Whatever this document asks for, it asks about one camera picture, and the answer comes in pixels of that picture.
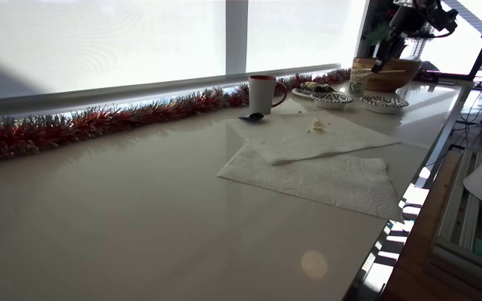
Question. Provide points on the patterned paper cup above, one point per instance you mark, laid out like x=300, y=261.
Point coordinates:
x=357, y=82

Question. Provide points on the small dark blue wrapper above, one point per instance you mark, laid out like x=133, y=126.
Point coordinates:
x=252, y=118

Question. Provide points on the dark snack bag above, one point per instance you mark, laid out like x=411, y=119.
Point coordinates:
x=319, y=87

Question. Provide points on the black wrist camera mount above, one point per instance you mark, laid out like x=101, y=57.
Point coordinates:
x=439, y=17

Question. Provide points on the white mug red inside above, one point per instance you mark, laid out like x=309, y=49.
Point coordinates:
x=262, y=94

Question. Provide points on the cream plastic stick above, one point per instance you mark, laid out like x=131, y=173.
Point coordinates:
x=319, y=128

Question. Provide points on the white paper towel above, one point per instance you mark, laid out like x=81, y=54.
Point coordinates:
x=319, y=181
x=297, y=143

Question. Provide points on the grey window rail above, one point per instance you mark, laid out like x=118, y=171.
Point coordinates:
x=141, y=89

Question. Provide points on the red silver tinsel garland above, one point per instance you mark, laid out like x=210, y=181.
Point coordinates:
x=85, y=126

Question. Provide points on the blue patterned paper bowl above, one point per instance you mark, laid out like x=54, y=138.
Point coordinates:
x=384, y=103
x=334, y=101

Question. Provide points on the grey window mullion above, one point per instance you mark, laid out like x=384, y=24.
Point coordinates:
x=237, y=34

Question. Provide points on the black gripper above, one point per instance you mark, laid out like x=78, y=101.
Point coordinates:
x=398, y=34

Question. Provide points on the round wooden container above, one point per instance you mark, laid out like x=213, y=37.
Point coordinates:
x=398, y=76

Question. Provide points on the aluminium frame rails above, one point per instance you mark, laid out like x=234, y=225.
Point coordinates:
x=464, y=223

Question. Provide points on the white round plate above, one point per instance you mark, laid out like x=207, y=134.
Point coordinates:
x=302, y=92

